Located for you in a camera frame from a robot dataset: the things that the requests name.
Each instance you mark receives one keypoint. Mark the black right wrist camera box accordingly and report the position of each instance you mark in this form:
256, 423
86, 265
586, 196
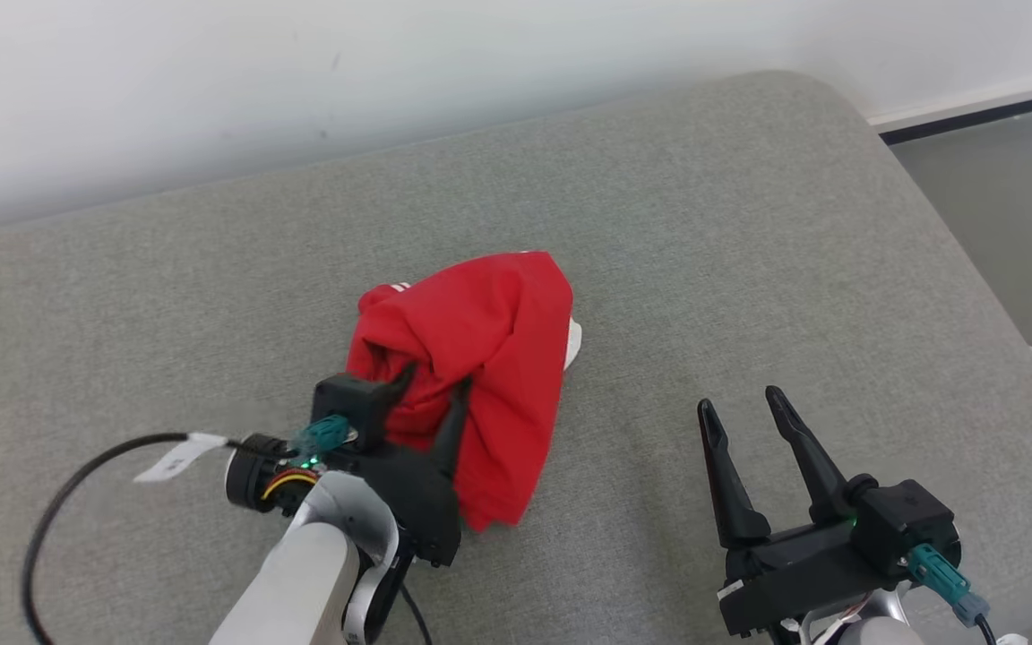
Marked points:
906, 520

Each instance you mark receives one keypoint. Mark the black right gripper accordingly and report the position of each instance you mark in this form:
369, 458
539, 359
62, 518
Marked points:
794, 573

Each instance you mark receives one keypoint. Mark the teal left camera connector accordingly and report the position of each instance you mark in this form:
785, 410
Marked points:
323, 433

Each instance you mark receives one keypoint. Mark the red white basketball jersey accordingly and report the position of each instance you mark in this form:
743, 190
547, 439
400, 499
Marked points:
480, 358

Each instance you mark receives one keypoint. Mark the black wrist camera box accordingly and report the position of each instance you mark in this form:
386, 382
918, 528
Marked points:
906, 520
350, 403

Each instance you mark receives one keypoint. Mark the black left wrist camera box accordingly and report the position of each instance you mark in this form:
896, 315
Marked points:
350, 403

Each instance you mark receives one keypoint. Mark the teal camera connector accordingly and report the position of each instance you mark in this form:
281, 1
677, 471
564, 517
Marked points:
323, 433
941, 573

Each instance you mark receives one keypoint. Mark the teal right camera connector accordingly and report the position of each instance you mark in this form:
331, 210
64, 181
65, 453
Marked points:
941, 573

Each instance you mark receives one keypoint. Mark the wall baseboard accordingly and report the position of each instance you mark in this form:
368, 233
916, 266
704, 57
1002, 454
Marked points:
982, 107

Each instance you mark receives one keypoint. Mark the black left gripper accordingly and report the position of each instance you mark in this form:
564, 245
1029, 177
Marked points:
417, 502

